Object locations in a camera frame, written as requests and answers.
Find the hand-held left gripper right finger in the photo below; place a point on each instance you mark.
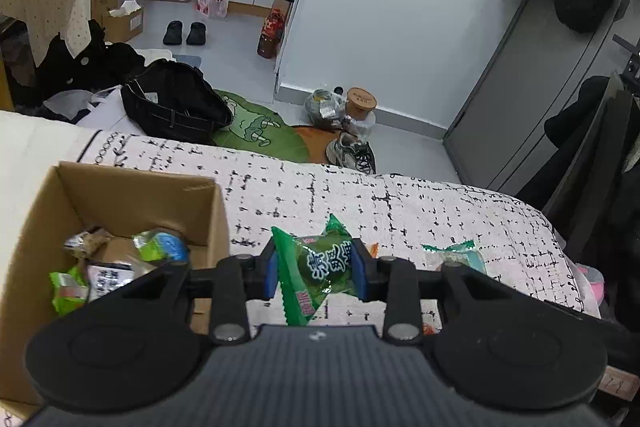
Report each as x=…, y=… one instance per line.
x=359, y=269

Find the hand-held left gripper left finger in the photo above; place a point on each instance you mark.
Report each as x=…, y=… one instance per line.
x=270, y=276

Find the dark green snack packet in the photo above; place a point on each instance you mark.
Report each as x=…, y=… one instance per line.
x=320, y=272

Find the teal clear snack packet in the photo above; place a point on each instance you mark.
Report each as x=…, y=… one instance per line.
x=456, y=254

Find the small blue snack packet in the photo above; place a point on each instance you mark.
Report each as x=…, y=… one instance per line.
x=162, y=248

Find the white black-print snack packet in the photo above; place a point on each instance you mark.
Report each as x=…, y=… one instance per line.
x=107, y=279

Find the small silver snack packet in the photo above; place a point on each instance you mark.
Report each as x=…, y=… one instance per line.
x=82, y=243

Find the bright green snack packet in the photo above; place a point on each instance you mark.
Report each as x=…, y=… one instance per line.
x=67, y=292

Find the white black-patterned blanket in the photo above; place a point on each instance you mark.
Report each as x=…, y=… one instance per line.
x=310, y=192

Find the grey sneakers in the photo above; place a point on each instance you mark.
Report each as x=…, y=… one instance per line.
x=350, y=153

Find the green printed floor mat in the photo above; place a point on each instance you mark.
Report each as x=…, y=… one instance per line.
x=255, y=127

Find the clear plastic trash bag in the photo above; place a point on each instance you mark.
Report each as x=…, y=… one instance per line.
x=325, y=108

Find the brown round tub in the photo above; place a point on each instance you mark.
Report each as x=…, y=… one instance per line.
x=360, y=103

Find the black bag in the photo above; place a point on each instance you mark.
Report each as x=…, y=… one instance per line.
x=175, y=104

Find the pink soft item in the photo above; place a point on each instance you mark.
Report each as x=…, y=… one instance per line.
x=592, y=283

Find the grey door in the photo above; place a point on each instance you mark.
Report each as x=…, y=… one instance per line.
x=525, y=82

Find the black slipper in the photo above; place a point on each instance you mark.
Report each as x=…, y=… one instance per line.
x=196, y=33
x=173, y=32

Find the black hanging coat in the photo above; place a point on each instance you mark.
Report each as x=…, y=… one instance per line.
x=590, y=152

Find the white bedsheet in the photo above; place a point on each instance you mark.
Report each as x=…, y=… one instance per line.
x=30, y=134

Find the black clothes pile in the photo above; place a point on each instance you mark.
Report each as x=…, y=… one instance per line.
x=85, y=64

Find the pack of water bottles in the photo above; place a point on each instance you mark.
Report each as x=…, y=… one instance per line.
x=212, y=0

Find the small cardboard box with tissue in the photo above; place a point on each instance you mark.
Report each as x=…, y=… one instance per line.
x=122, y=21

